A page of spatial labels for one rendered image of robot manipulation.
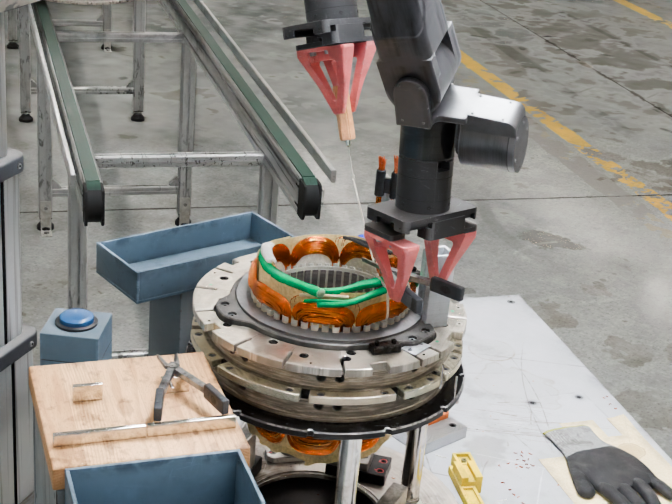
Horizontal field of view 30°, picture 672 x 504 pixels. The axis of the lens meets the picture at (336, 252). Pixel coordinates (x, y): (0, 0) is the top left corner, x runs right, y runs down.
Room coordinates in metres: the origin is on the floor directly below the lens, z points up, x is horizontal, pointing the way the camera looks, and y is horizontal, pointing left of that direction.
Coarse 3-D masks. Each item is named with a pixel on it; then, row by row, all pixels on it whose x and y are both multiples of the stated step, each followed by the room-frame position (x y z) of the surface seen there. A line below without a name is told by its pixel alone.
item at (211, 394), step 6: (204, 384) 1.11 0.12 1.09; (210, 384) 1.11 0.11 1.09; (204, 390) 1.10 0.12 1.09; (210, 390) 1.09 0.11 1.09; (216, 390) 1.09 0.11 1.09; (204, 396) 1.10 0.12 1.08; (210, 396) 1.09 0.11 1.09; (216, 396) 1.08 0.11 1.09; (222, 396) 1.08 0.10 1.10; (210, 402) 1.09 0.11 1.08; (216, 402) 1.08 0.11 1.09; (222, 402) 1.07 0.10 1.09; (228, 402) 1.08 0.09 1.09; (216, 408) 1.08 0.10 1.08; (222, 408) 1.07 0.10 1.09; (228, 408) 1.08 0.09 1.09; (222, 414) 1.07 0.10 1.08
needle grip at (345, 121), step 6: (336, 90) 1.32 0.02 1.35; (336, 96) 1.32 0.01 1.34; (348, 96) 1.33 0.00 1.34; (348, 102) 1.32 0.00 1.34; (348, 108) 1.32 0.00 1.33; (336, 114) 1.32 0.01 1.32; (342, 114) 1.32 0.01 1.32; (348, 114) 1.32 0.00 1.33; (342, 120) 1.31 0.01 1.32; (348, 120) 1.31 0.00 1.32; (342, 126) 1.31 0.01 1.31; (348, 126) 1.31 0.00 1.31; (342, 132) 1.31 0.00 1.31; (348, 132) 1.31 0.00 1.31; (354, 132) 1.32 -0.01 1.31; (342, 138) 1.31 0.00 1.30; (348, 138) 1.31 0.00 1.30; (354, 138) 1.31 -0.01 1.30
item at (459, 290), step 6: (432, 282) 1.23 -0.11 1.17; (438, 282) 1.22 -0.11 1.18; (444, 282) 1.22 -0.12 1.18; (450, 282) 1.22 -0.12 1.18; (432, 288) 1.23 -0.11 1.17; (438, 288) 1.22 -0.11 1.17; (444, 288) 1.22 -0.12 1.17; (450, 288) 1.21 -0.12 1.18; (456, 288) 1.21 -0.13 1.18; (462, 288) 1.21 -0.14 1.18; (444, 294) 1.22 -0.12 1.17; (450, 294) 1.21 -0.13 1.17; (456, 294) 1.21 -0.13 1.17; (462, 294) 1.21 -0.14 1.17; (456, 300) 1.21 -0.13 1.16; (462, 300) 1.21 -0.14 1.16
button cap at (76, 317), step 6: (66, 312) 1.33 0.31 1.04; (72, 312) 1.33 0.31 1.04; (78, 312) 1.34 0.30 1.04; (84, 312) 1.34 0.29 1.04; (90, 312) 1.34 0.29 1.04; (60, 318) 1.32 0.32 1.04; (66, 318) 1.32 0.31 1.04; (72, 318) 1.32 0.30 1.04; (78, 318) 1.32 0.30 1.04; (84, 318) 1.32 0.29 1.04; (90, 318) 1.33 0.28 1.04; (66, 324) 1.31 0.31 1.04; (72, 324) 1.31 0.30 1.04; (78, 324) 1.31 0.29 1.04; (84, 324) 1.32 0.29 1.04; (90, 324) 1.32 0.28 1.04
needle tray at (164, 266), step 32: (192, 224) 1.59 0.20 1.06; (224, 224) 1.63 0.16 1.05; (256, 224) 1.65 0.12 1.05; (96, 256) 1.50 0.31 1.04; (128, 256) 1.53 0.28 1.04; (160, 256) 1.56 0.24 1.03; (192, 256) 1.57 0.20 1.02; (224, 256) 1.50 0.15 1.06; (128, 288) 1.44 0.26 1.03; (160, 288) 1.44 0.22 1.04; (192, 288) 1.47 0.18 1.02; (160, 320) 1.51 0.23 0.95; (160, 352) 1.51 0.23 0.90
